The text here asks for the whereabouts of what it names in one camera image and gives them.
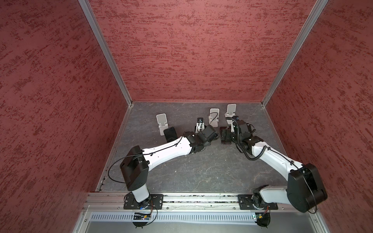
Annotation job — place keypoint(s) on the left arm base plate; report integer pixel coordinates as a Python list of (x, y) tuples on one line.
[(153, 201)]

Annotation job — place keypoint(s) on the white stand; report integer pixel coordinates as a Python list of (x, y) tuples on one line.
[(231, 109), (162, 123), (214, 117)]

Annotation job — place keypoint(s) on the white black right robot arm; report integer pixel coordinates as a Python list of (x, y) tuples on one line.
[(304, 190)]

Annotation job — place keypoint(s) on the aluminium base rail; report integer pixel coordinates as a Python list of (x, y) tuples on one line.
[(177, 202)]

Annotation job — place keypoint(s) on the aluminium corner post left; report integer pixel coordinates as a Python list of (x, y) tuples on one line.
[(94, 25)]

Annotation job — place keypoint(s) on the left small circuit board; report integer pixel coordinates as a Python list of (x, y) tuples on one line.
[(142, 216)]

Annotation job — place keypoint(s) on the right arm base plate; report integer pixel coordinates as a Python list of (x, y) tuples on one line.
[(246, 201)]

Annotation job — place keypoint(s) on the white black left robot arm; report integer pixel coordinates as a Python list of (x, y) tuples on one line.
[(136, 165)]

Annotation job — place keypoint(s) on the aluminium corner post right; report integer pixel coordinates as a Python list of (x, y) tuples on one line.
[(299, 41)]

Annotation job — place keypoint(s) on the right small circuit board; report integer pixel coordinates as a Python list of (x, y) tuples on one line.
[(262, 217)]

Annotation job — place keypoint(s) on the small circuit board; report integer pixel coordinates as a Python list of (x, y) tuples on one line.
[(142, 216), (262, 217)]

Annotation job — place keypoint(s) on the black phone table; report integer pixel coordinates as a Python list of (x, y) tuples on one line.
[(170, 134)]

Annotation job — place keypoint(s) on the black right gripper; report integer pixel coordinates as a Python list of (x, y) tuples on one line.
[(228, 132)]

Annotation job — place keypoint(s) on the aluminium corner post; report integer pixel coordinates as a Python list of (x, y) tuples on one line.
[(94, 25), (299, 41)]

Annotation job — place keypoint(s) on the white slotted cable duct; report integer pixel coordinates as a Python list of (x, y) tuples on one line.
[(183, 217)]

